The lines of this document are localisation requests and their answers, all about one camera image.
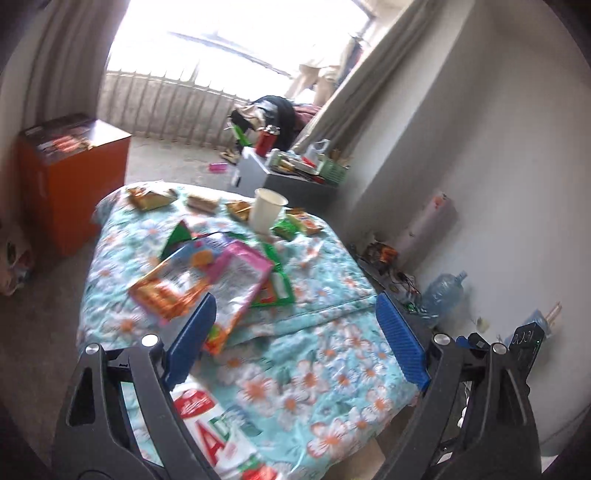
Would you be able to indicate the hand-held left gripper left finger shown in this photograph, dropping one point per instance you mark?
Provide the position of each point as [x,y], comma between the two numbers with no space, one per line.
[189,341]

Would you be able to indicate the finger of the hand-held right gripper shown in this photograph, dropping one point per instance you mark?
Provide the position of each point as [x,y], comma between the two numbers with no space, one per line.
[474,340]

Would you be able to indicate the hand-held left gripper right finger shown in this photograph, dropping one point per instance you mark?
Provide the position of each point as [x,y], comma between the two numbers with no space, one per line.
[401,341]

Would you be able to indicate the blue orange snack bag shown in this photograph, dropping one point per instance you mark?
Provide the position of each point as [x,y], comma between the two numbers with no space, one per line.
[171,281]

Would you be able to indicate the pink snack packet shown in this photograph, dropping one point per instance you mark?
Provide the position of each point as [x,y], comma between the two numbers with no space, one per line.
[240,281]

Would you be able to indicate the clear water jug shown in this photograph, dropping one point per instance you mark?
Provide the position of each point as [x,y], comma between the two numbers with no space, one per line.
[443,295]

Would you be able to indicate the white red label packet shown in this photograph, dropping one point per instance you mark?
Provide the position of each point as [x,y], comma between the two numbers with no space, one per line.
[217,424]

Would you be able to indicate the green triangular wrapper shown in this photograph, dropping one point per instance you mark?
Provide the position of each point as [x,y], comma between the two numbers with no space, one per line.
[178,237]

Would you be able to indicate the green red snack packet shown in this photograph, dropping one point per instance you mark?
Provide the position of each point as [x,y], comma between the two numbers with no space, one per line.
[277,281]

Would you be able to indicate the white cylinder with pink lid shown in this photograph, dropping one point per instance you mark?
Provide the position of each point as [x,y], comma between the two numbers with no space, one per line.
[434,219]

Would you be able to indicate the small brown snack packet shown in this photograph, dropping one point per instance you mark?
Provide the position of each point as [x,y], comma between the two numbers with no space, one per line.
[203,203]

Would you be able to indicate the orange brown snack packet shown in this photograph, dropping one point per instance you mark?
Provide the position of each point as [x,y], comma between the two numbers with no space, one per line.
[239,210]

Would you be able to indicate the yellow green snack packet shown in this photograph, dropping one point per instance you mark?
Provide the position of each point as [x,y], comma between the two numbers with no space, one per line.
[150,197]

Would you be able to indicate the cream paper cup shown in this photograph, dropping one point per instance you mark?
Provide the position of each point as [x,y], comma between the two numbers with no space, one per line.
[265,212]

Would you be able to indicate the pink plastic cup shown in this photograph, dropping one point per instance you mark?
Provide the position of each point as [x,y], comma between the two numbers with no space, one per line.
[218,167]

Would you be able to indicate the grey side table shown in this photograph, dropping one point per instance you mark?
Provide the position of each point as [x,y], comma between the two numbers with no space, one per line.
[300,194]

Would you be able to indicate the green box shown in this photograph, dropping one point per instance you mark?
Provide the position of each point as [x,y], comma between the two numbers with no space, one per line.
[334,170]

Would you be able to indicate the white box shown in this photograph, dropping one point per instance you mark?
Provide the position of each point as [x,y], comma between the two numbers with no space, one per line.
[251,168]

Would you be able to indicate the printed bag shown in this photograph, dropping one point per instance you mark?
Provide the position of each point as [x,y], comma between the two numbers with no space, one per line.
[16,263]

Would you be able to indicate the orange wooden cabinet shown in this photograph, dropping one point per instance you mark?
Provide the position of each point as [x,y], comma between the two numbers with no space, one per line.
[74,184]

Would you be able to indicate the red bottle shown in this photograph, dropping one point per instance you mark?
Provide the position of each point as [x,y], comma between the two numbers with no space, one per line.
[265,141]

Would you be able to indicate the metal window grille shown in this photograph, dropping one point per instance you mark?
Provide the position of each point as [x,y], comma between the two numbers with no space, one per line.
[175,106]

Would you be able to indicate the black bag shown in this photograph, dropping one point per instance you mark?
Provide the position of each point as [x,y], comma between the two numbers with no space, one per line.
[279,120]

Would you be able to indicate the grey curtain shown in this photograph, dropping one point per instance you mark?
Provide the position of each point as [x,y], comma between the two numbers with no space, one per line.
[51,60]
[369,78]

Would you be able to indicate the beige hanging cloth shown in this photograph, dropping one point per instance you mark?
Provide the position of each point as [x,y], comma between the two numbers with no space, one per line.
[323,69]

